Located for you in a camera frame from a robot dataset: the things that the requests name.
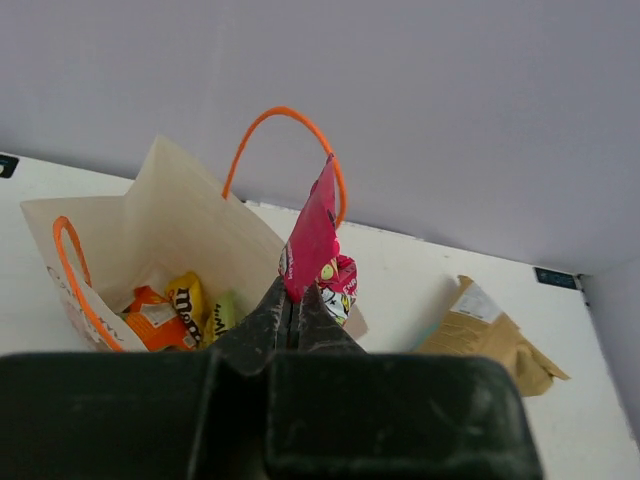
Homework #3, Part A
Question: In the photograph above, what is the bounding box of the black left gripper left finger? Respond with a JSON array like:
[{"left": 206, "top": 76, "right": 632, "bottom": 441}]
[{"left": 210, "top": 277, "right": 287, "bottom": 375}]

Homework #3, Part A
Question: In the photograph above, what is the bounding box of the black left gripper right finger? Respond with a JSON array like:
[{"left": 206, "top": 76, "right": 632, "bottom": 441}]
[{"left": 292, "top": 286, "right": 365, "bottom": 354}]

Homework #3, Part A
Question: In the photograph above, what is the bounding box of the red snack packet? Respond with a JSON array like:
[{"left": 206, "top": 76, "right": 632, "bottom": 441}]
[{"left": 279, "top": 155, "right": 358, "bottom": 326}]

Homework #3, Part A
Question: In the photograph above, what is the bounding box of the orange Fox's candy bag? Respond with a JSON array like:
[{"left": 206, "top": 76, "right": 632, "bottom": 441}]
[{"left": 120, "top": 285, "right": 196, "bottom": 352}]

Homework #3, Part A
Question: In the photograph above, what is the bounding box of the cream paper gift bag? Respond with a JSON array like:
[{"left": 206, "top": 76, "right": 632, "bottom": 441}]
[{"left": 21, "top": 137, "right": 364, "bottom": 352}]

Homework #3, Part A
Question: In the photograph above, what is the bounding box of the yellow M&M's pack lower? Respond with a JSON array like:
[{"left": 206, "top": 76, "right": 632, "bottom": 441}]
[{"left": 165, "top": 271, "right": 209, "bottom": 344}]

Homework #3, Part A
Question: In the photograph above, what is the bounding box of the brown padded mailer envelope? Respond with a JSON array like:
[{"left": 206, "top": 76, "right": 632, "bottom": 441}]
[{"left": 415, "top": 275, "right": 569, "bottom": 397}]

